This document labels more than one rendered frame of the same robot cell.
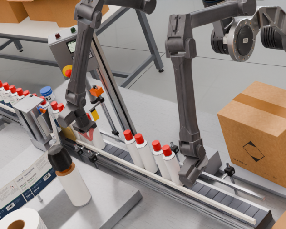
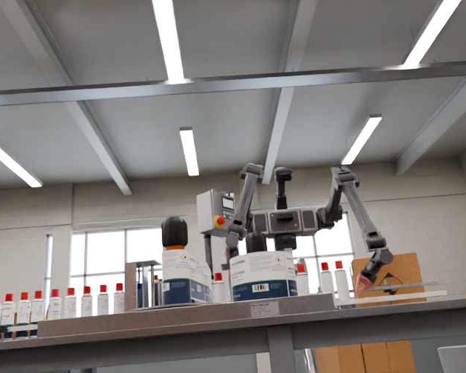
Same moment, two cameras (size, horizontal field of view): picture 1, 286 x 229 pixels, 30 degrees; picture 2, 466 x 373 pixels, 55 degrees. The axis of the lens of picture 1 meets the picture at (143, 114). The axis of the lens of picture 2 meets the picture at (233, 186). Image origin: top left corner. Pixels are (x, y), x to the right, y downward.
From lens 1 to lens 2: 2.54 m
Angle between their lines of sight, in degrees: 74
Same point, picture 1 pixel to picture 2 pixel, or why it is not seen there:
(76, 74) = (244, 207)
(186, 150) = (376, 237)
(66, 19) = not seen: hidden behind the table
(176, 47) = (348, 177)
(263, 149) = (402, 274)
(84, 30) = (254, 177)
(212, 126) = not seen: hidden behind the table
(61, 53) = (217, 203)
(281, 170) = (420, 289)
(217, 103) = not seen: outside the picture
